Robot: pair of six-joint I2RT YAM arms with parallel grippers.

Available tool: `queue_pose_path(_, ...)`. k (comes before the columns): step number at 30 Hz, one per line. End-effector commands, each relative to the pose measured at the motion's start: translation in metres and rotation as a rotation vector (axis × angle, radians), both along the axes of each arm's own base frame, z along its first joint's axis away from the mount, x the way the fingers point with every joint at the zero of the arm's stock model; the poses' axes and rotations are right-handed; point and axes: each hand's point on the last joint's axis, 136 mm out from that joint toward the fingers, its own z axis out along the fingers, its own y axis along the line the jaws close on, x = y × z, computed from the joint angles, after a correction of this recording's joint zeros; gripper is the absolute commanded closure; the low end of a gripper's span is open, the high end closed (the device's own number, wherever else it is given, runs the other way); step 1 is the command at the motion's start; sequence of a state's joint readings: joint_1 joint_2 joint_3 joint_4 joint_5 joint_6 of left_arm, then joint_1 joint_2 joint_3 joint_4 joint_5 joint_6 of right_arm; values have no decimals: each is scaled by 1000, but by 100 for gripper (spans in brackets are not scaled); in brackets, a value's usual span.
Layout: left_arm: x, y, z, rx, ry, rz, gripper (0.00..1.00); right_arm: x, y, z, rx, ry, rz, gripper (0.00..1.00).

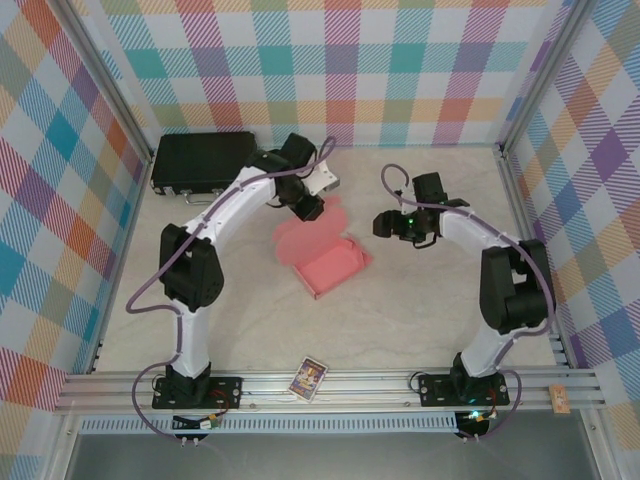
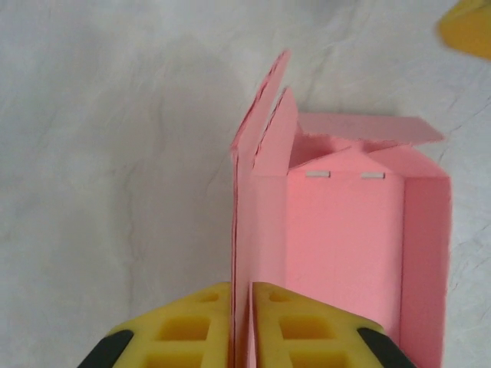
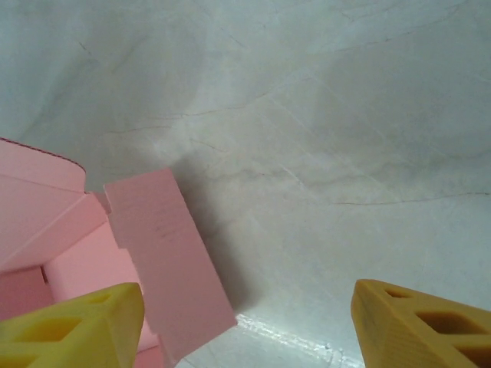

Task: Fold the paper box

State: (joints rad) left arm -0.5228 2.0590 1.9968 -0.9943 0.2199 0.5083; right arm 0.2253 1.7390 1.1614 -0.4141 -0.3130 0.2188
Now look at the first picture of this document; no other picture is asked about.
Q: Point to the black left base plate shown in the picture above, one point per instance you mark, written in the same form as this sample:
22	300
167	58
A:
225	390

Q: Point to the aluminium frame post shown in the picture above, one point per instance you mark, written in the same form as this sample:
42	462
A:
541	80
107	85

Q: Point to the black carrying case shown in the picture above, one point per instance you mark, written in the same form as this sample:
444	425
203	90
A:
200	160

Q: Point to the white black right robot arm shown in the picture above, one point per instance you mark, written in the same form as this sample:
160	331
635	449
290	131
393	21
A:
510	290

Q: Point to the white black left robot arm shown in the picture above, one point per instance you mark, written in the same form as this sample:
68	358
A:
190	270

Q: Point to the aluminium side rail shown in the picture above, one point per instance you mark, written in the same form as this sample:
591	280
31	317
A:
128	215
522	215

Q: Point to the long aluminium frame rail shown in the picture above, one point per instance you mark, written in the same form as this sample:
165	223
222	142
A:
360	392

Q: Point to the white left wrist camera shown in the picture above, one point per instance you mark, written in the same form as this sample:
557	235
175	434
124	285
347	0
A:
322	177

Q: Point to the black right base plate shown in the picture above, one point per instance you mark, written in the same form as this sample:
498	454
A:
435	387

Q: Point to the small playing card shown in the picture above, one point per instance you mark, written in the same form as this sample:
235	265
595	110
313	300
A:
307	378

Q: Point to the pink paper box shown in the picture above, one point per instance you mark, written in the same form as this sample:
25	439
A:
330	265

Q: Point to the small wooden block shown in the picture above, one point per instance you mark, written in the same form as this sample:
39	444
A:
560	399

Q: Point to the grey metal panel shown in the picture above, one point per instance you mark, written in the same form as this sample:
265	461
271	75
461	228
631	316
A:
325	457

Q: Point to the small black control board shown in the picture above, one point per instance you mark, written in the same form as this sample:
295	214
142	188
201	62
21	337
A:
192	423
474	422

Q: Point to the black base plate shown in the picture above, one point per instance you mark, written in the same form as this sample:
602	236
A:
225	390
435	387

